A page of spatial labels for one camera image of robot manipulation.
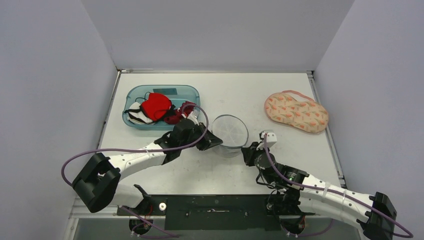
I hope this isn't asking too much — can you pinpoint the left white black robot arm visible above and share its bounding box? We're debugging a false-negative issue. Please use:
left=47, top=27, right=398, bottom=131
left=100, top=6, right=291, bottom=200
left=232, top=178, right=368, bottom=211
left=70, top=119, right=223, bottom=216

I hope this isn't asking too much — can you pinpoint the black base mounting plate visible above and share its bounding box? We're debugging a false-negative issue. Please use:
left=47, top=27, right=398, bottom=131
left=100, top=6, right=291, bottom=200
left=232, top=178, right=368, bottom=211
left=132, top=193, right=305, bottom=231

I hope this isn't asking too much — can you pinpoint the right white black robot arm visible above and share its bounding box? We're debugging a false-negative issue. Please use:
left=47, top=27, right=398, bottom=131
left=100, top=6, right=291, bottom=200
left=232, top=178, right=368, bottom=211
left=241, top=142, right=397, bottom=240

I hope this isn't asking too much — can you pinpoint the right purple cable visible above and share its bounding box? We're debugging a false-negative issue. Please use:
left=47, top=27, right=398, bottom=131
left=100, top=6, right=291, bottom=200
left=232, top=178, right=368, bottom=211
left=263, top=134, right=414, bottom=239

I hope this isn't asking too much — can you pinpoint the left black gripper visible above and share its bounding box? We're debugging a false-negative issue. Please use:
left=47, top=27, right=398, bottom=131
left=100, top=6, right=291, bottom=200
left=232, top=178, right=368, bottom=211
left=180, top=122, right=223, bottom=152

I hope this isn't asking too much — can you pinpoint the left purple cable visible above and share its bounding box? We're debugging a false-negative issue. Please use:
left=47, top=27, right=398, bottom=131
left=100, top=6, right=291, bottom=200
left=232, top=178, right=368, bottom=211
left=61, top=102, right=210, bottom=188

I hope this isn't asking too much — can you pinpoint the purple cable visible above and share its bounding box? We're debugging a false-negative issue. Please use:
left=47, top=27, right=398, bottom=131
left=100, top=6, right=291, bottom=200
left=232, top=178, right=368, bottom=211
left=263, top=134, right=414, bottom=239
left=61, top=102, right=210, bottom=188

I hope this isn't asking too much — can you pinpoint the dark red lace bra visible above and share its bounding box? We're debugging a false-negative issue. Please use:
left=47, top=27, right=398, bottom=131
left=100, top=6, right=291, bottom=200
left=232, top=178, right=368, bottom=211
left=162, top=101, right=195, bottom=125

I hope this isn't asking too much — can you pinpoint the white black bra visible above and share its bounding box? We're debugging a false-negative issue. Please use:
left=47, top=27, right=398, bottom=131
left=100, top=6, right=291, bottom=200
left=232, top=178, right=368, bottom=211
left=123, top=102, right=154, bottom=125

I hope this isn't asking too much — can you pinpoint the peach floral padded bra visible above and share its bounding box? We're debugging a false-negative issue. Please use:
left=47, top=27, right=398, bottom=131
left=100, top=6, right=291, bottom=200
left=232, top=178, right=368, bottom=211
left=264, top=90, right=330, bottom=134

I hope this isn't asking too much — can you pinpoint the teal plastic bin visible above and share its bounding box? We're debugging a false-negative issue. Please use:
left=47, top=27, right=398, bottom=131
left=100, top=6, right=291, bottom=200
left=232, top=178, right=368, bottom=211
left=122, top=84, right=201, bottom=131

